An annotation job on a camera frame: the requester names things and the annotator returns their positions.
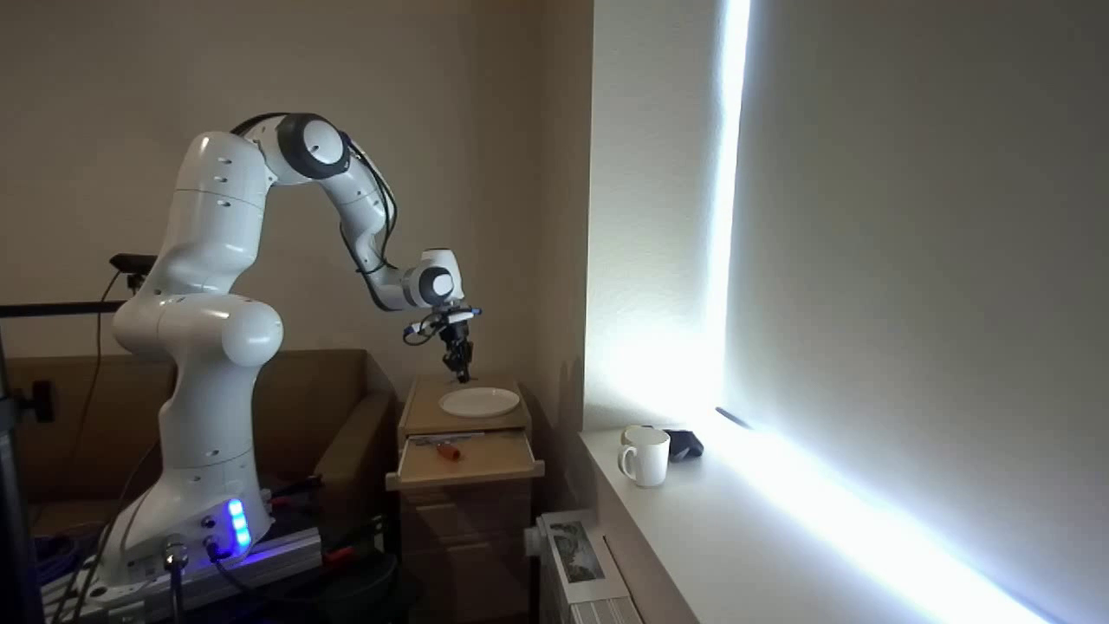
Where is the white plate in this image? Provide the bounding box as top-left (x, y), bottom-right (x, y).
top-left (438, 387), bottom-right (522, 420)

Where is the wooden pullout shelf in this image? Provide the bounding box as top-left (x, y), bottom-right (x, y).
top-left (385, 431), bottom-right (546, 492)

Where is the brown sofa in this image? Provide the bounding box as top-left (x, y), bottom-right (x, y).
top-left (0, 348), bottom-right (401, 531)

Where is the nightstand drawer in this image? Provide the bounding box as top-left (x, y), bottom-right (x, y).
top-left (400, 479), bottom-right (533, 556)

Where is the wooden nightstand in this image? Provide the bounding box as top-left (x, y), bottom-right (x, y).
top-left (385, 373), bottom-right (546, 624)

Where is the white mug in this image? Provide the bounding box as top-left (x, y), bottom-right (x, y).
top-left (617, 425), bottom-right (672, 489)

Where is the small dark object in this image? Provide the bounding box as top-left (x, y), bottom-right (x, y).
top-left (662, 428), bottom-right (705, 463)

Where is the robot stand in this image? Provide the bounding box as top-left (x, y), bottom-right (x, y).
top-left (39, 518), bottom-right (327, 624)

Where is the window roller blind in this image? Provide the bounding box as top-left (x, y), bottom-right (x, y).
top-left (716, 0), bottom-right (1109, 624)

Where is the black stand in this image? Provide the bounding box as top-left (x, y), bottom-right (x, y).
top-left (0, 338), bottom-right (56, 624)

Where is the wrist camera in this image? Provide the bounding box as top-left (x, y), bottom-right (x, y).
top-left (404, 307), bottom-right (483, 341)

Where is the wall heater unit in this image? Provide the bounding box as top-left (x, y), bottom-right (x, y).
top-left (523, 509), bottom-right (647, 624)

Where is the black cable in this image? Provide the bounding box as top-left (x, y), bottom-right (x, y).
top-left (64, 270), bottom-right (123, 491)

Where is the camera on mount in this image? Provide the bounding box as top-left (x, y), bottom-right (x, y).
top-left (0, 252), bottom-right (159, 321)

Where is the coil of blue cable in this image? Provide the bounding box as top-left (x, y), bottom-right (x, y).
top-left (33, 530), bottom-right (98, 594)

